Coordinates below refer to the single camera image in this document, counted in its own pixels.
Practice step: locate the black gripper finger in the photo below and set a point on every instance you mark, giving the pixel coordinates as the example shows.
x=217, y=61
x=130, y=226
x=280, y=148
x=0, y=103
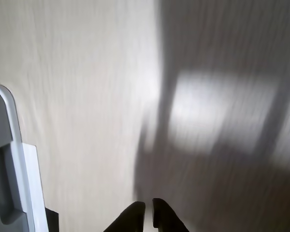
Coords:
x=165, y=215
x=131, y=218

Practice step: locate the white plastic drawer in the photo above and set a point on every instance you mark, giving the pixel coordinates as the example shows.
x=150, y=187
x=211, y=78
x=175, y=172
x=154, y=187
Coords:
x=4, y=145

